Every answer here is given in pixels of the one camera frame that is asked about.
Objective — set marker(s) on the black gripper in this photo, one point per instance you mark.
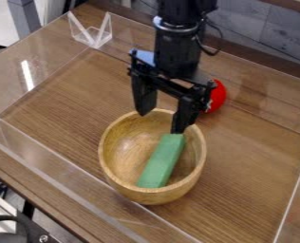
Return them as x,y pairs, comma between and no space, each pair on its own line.
172,61

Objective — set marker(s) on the brown wooden bowl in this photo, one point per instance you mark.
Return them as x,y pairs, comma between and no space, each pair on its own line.
124,148

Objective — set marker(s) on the green rectangular stick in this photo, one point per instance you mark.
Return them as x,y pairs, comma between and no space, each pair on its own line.
162,161

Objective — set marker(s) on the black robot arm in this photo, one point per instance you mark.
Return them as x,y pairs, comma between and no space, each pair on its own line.
176,12

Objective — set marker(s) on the red toy strawberry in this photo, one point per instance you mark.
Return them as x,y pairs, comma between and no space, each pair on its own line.
218,97

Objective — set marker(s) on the black device at corner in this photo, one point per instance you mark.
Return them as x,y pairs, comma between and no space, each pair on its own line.
27,234

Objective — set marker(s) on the clear acrylic corner bracket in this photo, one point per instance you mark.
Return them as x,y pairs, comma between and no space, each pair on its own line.
91,36

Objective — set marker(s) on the clear acrylic front wall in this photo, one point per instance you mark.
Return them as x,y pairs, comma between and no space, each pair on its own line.
72,196

